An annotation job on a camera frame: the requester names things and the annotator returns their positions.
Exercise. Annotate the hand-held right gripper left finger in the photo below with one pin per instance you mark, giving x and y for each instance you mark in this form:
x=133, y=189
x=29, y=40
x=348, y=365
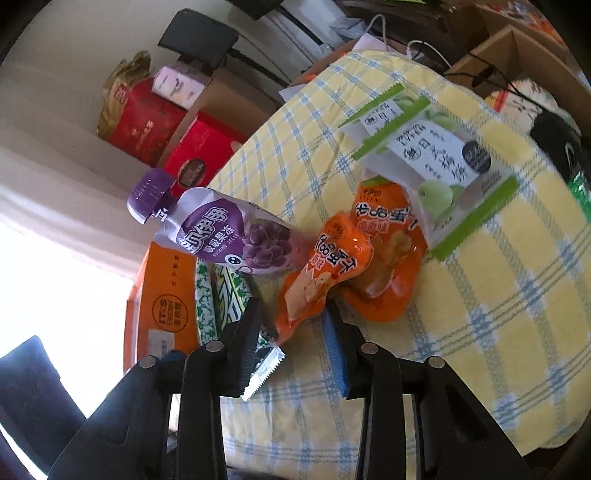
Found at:
x=244, y=341

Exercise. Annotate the white printed paper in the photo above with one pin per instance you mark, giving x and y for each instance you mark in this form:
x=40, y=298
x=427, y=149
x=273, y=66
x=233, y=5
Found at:
x=291, y=94

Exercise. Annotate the orange snack packet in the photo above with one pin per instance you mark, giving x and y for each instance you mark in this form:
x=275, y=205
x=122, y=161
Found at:
x=392, y=221
x=323, y=263

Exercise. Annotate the black white soft toy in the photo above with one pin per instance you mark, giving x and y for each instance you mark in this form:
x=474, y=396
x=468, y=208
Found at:
x=549, y=134

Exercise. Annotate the gold gift bag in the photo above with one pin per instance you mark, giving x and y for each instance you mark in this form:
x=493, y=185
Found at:
x=127, y=67

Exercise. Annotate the purple white tissue pack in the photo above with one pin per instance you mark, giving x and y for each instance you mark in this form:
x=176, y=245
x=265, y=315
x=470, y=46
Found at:
x=180, y=85

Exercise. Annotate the black chair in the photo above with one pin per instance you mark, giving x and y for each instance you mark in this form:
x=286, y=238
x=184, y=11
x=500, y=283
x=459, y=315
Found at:
x=198, y=37

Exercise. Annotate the orange cardboard box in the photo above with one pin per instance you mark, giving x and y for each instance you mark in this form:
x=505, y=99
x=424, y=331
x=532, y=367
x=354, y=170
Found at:
x=161, y=300

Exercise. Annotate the purple jelly pouch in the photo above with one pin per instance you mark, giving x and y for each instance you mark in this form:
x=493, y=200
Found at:
x=217, y=230

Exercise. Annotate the yellow plaid tablecloth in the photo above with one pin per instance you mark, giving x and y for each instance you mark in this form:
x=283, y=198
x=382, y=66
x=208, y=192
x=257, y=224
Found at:
x=485, y=300

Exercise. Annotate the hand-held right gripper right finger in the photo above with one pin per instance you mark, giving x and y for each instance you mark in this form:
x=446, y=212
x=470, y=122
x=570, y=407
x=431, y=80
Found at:
x=334, y=355

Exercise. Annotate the red chocolate box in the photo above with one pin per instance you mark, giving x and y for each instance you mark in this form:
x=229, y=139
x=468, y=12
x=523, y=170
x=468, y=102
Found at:
x=203, y=147

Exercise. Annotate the open brown cardboard box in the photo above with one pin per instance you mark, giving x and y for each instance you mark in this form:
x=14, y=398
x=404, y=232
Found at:
x=508, y=46

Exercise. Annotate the red tea gift box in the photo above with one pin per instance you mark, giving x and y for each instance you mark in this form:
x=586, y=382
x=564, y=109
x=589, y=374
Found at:
x=143, y=120

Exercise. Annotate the green white plum packet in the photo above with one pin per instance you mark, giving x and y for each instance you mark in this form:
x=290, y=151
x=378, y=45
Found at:
x=438, y=152
x=383, y=113

